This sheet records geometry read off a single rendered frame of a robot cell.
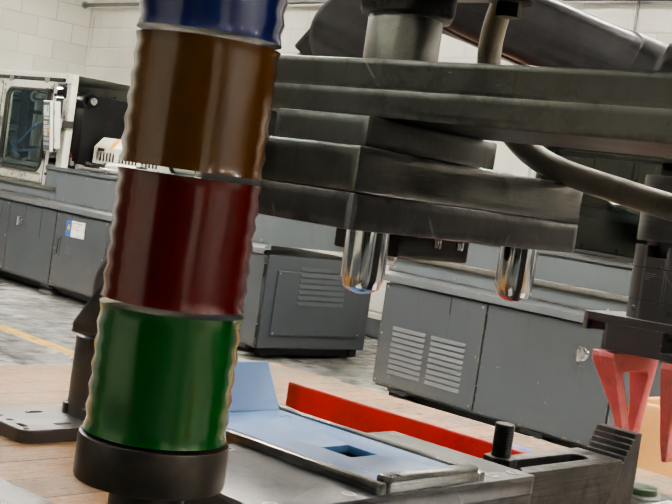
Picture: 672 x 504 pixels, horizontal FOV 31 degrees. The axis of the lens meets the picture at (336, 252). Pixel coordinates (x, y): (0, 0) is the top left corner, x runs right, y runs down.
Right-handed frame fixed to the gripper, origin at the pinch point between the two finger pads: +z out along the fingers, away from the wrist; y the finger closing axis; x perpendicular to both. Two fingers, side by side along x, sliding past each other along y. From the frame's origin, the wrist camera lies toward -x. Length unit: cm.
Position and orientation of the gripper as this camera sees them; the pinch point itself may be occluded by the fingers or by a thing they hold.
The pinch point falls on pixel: (648, 445)
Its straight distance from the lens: 93.1
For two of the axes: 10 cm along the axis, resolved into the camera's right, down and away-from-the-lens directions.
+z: -1.3, 9.9, 0.4
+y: -7.3, -1.2, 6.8
